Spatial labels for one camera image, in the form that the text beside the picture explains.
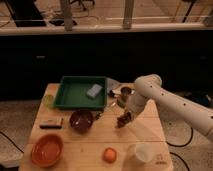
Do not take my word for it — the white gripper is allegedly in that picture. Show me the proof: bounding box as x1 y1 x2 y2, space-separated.
125 93 147 121

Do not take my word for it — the dark purple grape bunch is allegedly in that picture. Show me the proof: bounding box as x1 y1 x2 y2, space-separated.
117 112 132 128

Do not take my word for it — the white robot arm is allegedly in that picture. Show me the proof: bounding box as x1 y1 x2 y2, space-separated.
125 74 213 142

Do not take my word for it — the dark red bowl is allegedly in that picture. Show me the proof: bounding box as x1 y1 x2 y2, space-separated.
69 110 93 134

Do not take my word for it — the orange bowl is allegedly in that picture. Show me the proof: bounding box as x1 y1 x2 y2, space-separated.
31 134 63 168

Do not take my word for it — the green lime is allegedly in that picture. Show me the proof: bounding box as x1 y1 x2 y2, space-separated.
117 98 126 108

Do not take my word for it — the metal cup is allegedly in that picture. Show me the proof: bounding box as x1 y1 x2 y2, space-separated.
121 87 132 102

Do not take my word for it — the grey sponge block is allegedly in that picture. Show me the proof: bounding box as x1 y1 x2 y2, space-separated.
86 84 102 99

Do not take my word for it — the white cup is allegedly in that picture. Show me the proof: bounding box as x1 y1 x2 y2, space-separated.
129 142 154 164

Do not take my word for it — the orange fruit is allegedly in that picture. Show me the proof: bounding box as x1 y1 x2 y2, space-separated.
102 148 117 163

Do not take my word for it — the green plastic tray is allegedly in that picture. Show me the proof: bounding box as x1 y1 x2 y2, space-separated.
54 76 107 110

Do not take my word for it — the light green cup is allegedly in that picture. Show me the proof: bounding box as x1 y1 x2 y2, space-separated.
42 95 54 109

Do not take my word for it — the black floor cable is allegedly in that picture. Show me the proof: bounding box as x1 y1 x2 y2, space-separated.
0 130 25 155

